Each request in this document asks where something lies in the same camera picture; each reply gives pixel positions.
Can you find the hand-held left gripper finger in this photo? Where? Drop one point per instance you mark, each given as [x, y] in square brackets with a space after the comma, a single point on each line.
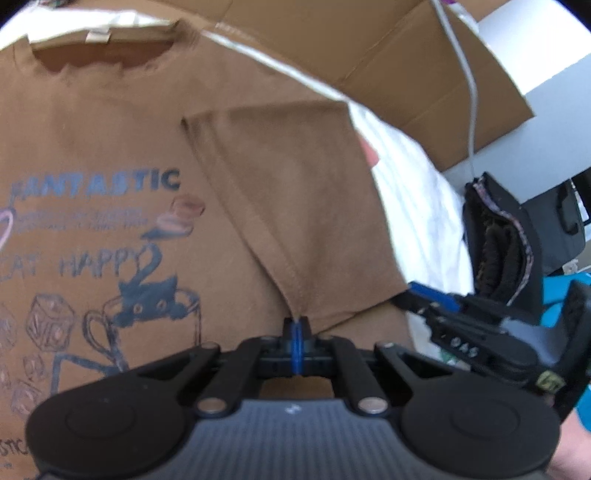
[301, 344]
[290, 344]

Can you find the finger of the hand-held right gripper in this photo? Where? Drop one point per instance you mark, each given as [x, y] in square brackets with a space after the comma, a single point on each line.
[429, 295]

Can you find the brown printed t-shirt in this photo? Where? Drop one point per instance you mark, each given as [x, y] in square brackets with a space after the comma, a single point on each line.
[138, 138]

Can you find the folded black knit clothes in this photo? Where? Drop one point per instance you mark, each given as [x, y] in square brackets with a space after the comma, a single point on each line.
[498, 244]

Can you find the person's right hand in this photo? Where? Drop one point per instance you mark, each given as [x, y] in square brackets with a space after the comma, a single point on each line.
[575, 447]

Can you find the cream printed bed sheet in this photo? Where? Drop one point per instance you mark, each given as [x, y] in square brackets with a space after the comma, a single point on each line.
[415, 184]

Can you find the flat brown cardboard sheet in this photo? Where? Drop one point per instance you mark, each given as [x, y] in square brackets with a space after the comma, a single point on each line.
[369, 46]

